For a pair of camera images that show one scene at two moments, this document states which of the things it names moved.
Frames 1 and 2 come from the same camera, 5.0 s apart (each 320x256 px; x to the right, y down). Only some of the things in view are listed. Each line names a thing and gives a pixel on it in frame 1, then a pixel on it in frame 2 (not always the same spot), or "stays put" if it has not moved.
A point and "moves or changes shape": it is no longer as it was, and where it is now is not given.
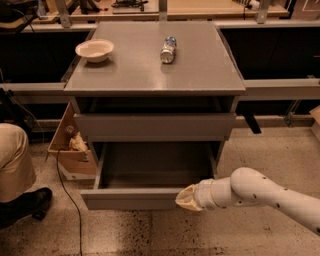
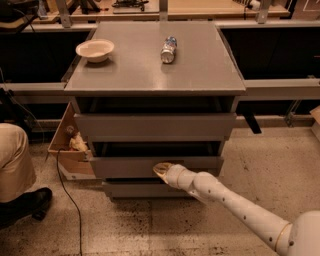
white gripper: [204, 195] -> [172, 176]
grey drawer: [146, 175] moves or changes shape
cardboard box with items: [76, 159] stays put
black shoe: [33, 203] stays put
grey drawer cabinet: [158, 100] stays put
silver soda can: [168, 49] stays put
